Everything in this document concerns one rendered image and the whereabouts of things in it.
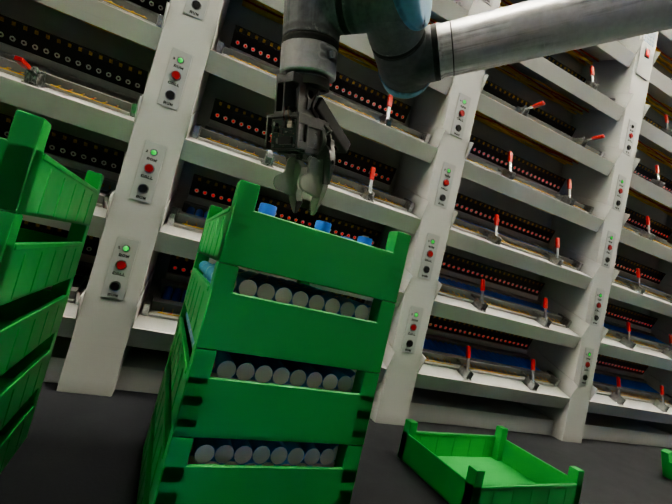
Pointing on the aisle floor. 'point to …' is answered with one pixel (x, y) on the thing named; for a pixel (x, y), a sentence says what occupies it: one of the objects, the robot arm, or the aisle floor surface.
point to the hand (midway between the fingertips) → (307, 206)
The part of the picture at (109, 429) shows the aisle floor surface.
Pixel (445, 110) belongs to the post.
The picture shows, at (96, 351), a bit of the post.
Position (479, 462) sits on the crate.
